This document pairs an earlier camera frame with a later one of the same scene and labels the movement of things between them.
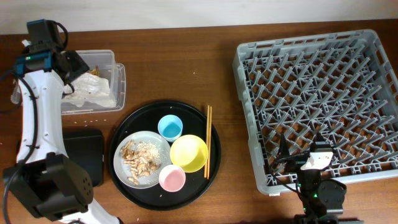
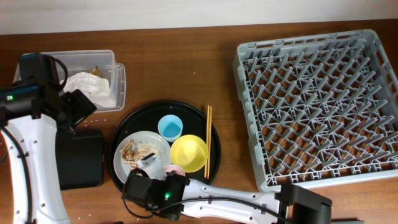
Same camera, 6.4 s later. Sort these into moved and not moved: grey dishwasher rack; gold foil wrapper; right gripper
Moved: right gripper
Not moved: grey dishwasher rack; gold foil wrapper
